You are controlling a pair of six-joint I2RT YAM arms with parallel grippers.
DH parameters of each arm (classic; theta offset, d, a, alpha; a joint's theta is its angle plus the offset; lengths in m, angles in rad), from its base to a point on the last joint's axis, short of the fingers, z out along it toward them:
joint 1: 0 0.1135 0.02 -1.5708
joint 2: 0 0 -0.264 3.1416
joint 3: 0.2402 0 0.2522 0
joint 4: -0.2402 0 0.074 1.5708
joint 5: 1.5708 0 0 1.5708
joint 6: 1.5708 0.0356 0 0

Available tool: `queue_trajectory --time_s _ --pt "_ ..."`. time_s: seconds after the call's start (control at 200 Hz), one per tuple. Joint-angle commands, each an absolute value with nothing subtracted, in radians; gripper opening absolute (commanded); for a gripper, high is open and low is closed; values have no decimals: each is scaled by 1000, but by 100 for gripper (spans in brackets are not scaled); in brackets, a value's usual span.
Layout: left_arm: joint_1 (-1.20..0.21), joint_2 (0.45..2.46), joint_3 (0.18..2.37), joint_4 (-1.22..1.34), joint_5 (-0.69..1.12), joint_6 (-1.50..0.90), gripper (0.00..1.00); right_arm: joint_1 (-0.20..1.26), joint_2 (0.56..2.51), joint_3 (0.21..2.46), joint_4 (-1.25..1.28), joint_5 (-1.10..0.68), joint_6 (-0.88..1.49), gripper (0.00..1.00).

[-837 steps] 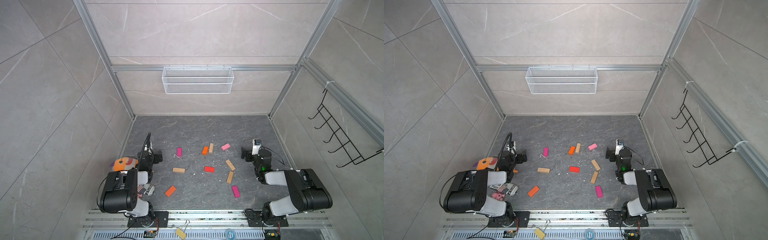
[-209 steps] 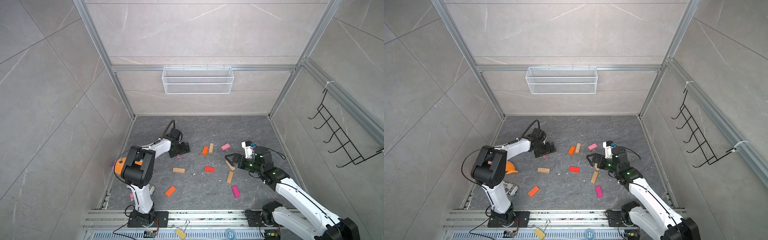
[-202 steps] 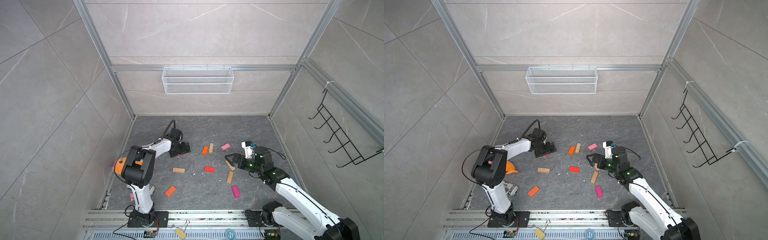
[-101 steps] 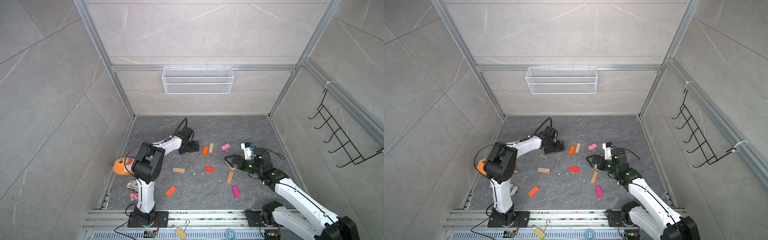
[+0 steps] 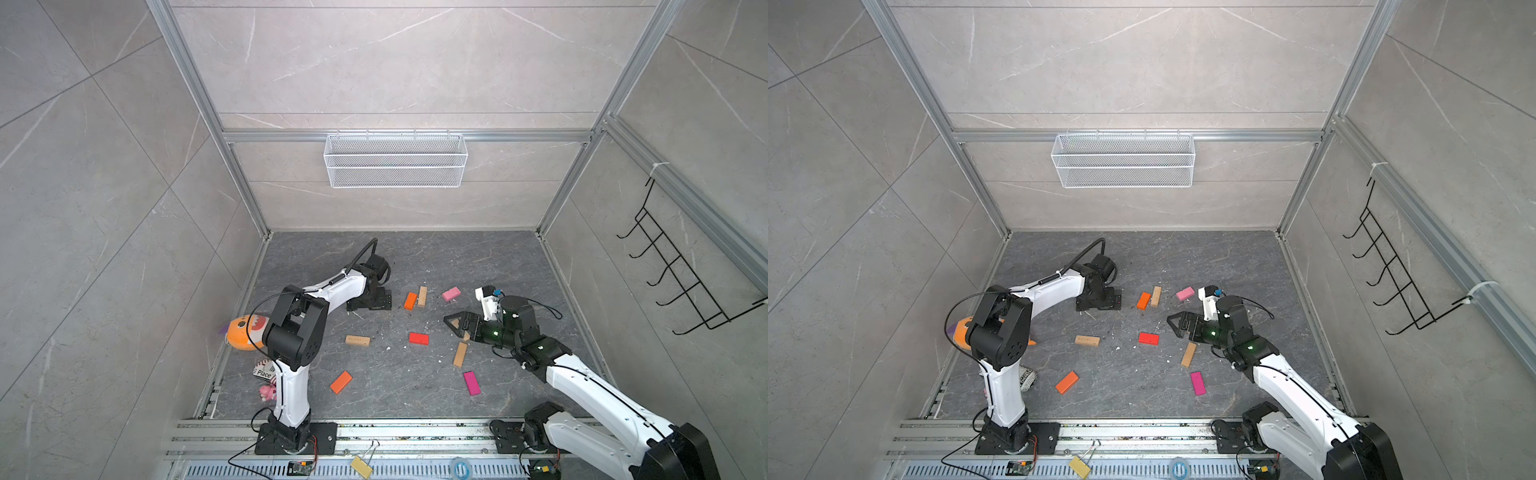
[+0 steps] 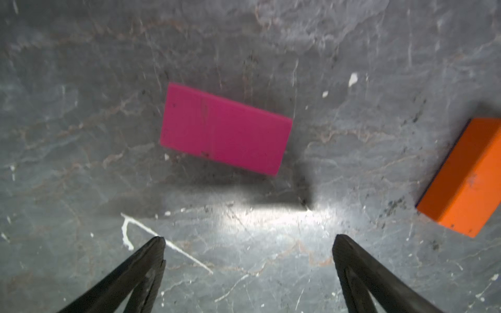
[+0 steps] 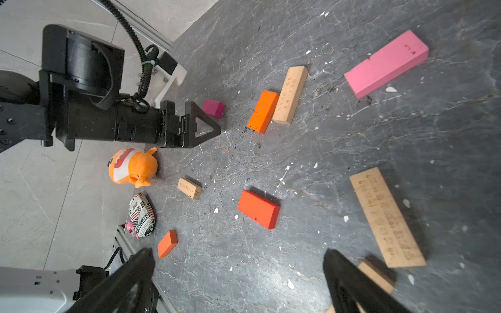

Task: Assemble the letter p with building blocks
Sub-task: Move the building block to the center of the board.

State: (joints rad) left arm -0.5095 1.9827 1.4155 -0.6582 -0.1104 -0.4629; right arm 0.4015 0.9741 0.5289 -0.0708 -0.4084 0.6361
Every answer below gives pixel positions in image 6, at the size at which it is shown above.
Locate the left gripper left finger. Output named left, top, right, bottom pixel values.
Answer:
left=61, top=236, right=166, bottom=312

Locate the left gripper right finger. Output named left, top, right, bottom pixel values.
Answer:
left=332, top=234, right=441, bottom=312

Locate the orange block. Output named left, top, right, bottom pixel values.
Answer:
left=416, top=118, right=500, bottom=237

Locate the magenta block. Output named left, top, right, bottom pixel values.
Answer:
left=160, top=83, right=293, bottom=176

